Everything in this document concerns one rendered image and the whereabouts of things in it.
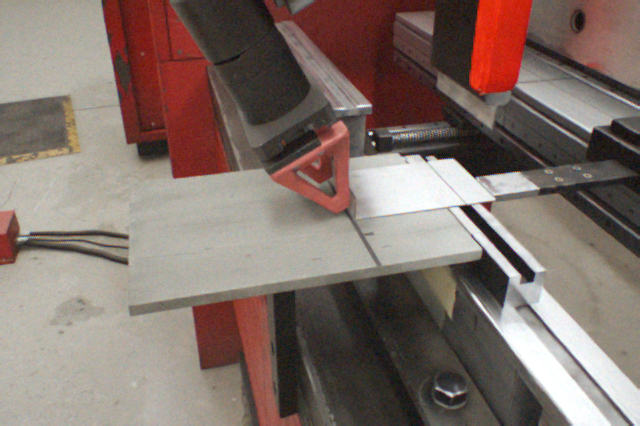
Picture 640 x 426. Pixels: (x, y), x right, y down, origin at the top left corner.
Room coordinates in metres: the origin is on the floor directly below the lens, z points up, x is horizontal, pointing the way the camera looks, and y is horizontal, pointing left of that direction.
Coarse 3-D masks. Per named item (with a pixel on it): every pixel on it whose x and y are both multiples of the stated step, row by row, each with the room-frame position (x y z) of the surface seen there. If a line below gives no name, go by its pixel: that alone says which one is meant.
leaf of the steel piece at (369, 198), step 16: (352, 176) 0.50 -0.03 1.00; (368, 176) 0.50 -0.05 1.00; (384, 176) 0.50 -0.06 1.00; (400, 176) 0.50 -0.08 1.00; (416, 176) 0.50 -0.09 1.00; (432, 176) 0.50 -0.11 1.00; (352, 192) 0.43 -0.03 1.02; (368, 192) 0.47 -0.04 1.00; (384, 192) 0.47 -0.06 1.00; (400, 192) 0.47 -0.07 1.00; (416, 192) 0.47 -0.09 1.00; (432, 192) 0.47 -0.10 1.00; (448, 192) 0.47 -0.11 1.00; (352, 208) 0.42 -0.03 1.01; (368, 208) 0.44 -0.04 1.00; (384, 208) 0.44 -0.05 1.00; (400, 208) 0.44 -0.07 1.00; (416, 208) 0.44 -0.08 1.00; (432, 208) 0.44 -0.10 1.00
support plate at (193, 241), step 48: (144, 192) 0.47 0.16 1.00; (192, 192) 0.47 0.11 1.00; (240, 192) 0.47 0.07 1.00; (288, 192) 0.47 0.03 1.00; (144, 240) 0.39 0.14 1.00; (192, 240) 0.39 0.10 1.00; (240, 240) 0.39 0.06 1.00; (288, 240) 0.39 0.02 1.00; (336, 240) 0.39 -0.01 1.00; (384, 240) 0.39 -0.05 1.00; (432, 240) 0.39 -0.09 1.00; (144, 288) 0.33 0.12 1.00; (192, 288) 0.33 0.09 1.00; (240, 288) 0.33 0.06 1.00; (288, 288) 0.34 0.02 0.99
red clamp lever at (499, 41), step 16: (480, 0) 0.30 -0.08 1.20; (496, 0) 0.30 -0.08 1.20; (512, 0) 0.29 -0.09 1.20; (528, 0) 0.30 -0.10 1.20; (480, 16) 0.30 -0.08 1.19; (496, 16) 0.29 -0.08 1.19; (512, 16) 0.29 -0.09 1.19; (528, 16) 0.30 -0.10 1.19; (480, 32) 0.30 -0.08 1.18; (496, 32) 0.29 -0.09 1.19; (512, 32) 0.29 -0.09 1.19; (480, 48) 0.30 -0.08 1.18; (496, 48) 0.29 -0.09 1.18; (512, 48) 0.30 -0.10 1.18; (480, 64) 0.30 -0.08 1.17; (496, 64) 0.29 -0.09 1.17; (512, 64) 0.30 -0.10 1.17; (480, 80) 0.30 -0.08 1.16; (496, 80) 0.29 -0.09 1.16; (512, 80) 0.30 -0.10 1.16
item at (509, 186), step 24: (624, 120) 0.55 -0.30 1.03; (600, 144) 0.55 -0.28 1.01; (624, 144) 0.52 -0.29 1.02; (552, 168) 0.51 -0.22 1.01; (576, 168) 0.51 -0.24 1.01; (600, 168) 0.51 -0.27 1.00; (624, 168) 0.51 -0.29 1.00; (504, 192) 0.46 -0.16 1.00; (528, 192) 0.47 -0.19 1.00; (552, 192) 0.47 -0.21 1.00
